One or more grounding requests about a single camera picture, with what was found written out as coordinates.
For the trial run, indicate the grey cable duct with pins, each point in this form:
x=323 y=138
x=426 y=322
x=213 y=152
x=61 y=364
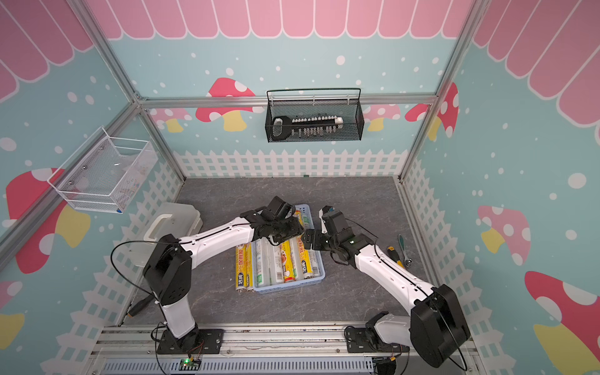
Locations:
x=244 y=365

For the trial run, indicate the black socket bit holder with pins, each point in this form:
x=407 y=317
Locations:
x=285 y=128

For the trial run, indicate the yellow black screwdriver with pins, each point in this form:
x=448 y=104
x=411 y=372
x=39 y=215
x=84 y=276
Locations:
x=394 y=255

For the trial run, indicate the yellow wrap roll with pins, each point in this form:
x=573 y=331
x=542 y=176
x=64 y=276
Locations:
x=288 y=266
x=249 y=266
x=304 y=262
x=240 y=268

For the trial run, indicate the green circuit board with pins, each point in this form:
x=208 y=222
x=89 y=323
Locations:
x=190 y=364

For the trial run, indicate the black wire wall basket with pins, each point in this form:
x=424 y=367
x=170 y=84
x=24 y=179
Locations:
x=318 y=102

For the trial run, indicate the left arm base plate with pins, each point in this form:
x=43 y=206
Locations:
x=206 y=341

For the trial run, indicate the blue plastic basket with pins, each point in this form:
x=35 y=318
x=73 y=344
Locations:
x=303 y=268

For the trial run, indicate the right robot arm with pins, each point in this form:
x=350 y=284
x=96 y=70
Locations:
x=435 y=325

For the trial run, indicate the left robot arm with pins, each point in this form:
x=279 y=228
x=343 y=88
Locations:
x=168 y=271

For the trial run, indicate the white green-label wrap roll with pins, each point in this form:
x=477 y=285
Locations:
x=276 y=265

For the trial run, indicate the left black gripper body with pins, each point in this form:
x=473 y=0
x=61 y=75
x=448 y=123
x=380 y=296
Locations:
x=285 y=230

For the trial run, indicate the white red-label wrap roll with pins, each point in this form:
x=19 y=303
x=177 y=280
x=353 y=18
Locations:
x=262 y=272

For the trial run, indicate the green handled tool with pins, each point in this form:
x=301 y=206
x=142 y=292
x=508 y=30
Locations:
x=406 y=260

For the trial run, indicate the white wire wall basket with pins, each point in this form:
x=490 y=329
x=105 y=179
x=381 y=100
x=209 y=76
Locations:
x=105 y=173

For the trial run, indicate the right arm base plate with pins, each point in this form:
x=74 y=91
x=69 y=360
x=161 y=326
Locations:
x=365 y=340

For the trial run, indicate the translucent plastic storage box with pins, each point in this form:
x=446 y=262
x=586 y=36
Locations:
x=178 y=219

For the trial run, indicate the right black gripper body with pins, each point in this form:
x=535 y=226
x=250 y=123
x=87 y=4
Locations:
x=329 y=244

